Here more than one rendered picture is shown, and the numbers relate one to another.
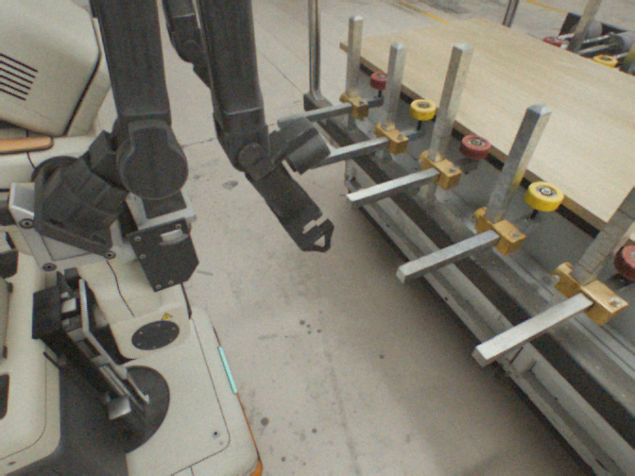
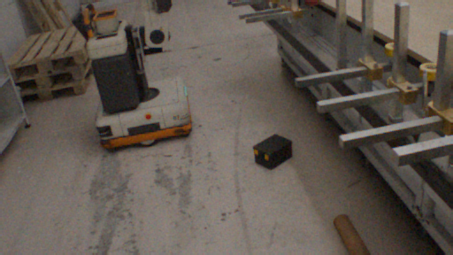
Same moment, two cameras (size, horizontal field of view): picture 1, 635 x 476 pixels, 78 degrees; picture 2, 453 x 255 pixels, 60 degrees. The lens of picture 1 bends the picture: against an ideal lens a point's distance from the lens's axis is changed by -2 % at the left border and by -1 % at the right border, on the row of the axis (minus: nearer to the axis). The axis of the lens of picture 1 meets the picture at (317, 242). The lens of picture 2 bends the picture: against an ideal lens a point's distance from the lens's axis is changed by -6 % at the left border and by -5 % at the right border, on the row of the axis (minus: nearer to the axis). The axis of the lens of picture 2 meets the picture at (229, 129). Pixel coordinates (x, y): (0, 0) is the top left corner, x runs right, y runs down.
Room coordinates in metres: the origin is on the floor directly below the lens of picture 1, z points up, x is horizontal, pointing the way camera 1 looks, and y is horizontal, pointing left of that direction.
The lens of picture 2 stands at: (-2.00, -1.01, 1.46)
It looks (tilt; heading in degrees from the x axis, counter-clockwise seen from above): 29 degrees down; 21
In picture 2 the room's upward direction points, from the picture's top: 8 degrees counter-clockwise
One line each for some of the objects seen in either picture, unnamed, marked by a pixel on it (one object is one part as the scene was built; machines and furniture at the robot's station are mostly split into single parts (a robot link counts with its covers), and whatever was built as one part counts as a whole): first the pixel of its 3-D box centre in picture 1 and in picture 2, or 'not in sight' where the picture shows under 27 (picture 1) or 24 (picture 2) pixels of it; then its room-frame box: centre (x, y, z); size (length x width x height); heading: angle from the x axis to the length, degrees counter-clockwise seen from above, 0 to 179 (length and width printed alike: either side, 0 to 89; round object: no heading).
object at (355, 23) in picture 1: (351, 86); not in sight; (1.43, -0.13, 0.87); 0.04 x 0.04 x 0.48; 26
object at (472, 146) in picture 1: (471, 157); not in sight; (0.99, -0.46, 0.85); 0.08 x 0.08 x 0.11
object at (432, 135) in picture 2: not in sight; (424, 138); (-0.80, -1.19, 0.75); 0.26 x 0.01 x 0.10; 26
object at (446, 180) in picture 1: (438, 168); not in sight; (0.96, -0.36, 0.83); 0.14 x 0.06 x 0.05; 26
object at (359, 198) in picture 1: (415, 181); (262, 0); (0.90, -0.28, 0.83); 0.43 x 0.03 x 0.04; 116
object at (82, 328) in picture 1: (131, 298); (152, 38); (0.60, 0.48, 0.68); 0.28 x 0.27 x 0.25; 26
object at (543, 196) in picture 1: (538, 207); not in sight; (0.76, -0.57, 0.85); 0.08 x 0.08 x 0.11
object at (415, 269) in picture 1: (472, 246); (271, 11); (0.68, -0.39, 0.80); 0.43 x 0.03 x 0.04; 116
